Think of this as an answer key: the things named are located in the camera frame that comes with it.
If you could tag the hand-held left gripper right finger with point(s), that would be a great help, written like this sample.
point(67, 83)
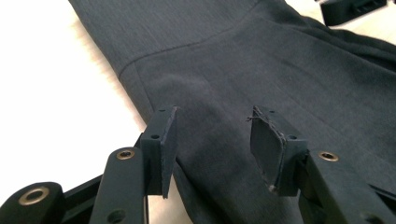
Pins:
point(280, 155)

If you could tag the black pleated skirt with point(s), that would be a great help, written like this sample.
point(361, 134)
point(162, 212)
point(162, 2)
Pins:
point(249, 68)

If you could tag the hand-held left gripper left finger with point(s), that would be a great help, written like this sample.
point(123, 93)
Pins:
point(155, 149)

